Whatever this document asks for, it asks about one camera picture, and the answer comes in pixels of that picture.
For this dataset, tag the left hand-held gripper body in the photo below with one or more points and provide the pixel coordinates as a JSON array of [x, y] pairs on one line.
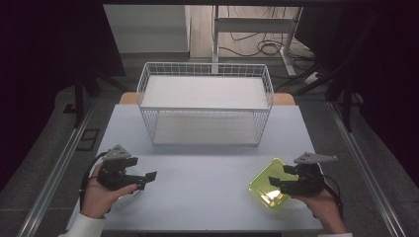
[[113, 173]]

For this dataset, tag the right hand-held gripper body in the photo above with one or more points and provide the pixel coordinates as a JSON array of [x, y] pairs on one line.
[[308, 181]]

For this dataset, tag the green plastic container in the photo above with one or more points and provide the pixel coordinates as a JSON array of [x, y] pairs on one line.
[[263, 189]]

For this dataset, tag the person's right hand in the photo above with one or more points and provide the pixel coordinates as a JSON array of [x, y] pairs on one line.
[[318, 205]]

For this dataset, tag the person's left hand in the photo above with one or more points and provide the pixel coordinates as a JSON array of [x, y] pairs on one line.
[[97, 197]]

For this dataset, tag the wooden table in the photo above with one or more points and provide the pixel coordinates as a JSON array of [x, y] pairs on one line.
[[127, 98]]

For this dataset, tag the black stand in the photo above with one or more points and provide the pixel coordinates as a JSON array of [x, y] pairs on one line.
[[80, 95], [346, 108]]

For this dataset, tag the white power strip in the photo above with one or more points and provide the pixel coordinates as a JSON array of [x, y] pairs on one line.
[[311, 78]]

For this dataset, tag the white cabinet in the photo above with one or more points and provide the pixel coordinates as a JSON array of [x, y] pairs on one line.
[[148, 29]]

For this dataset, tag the metal floor rail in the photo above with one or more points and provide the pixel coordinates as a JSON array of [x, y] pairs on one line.
[[54, 174], [365, 171]]

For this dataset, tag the white metal desk frame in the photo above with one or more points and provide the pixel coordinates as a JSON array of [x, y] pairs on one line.
[[253, 24]]

